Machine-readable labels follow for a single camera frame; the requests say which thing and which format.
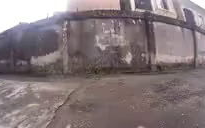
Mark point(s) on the grey-brown worn asphalt road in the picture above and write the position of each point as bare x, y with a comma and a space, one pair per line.
123, 103

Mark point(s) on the robot's own part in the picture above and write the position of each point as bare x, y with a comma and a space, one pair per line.
140, 126

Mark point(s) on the weathered grey concrete wall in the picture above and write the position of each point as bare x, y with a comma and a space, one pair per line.
106, 46

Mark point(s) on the pale building behind wall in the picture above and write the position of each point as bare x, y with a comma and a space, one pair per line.
156, 6

